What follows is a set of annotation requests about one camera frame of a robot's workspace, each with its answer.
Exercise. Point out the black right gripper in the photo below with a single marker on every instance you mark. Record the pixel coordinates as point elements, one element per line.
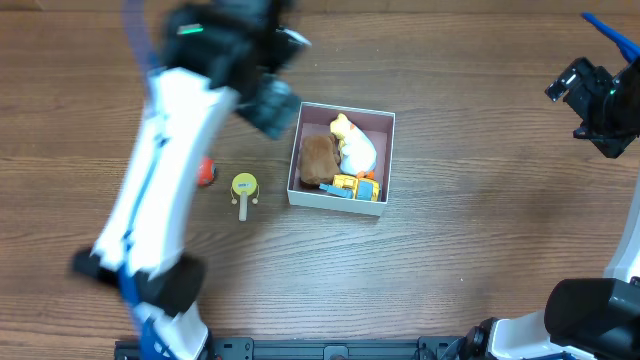
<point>578,84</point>

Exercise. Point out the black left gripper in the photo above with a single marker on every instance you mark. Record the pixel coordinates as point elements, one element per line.
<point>270,112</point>

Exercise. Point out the brown plush bear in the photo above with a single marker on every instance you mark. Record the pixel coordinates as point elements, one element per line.
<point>318,160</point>

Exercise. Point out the white plush duck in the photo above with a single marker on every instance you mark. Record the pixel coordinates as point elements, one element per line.
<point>357,152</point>

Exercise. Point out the yellow toy bulldozer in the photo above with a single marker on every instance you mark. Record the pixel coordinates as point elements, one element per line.
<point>350,187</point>

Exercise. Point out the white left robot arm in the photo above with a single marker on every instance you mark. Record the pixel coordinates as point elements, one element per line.
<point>215,60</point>

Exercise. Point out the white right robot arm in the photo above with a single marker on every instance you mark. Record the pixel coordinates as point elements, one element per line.
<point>584,318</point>

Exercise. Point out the white box pink interior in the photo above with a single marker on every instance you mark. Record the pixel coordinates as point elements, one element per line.
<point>378,126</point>

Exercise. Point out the yellow wooden rattle drum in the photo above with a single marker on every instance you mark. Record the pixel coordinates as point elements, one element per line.
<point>244,190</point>

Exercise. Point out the red toy ball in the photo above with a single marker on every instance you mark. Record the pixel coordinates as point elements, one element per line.
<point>206,172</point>

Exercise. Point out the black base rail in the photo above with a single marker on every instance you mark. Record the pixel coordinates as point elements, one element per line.
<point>424,348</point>

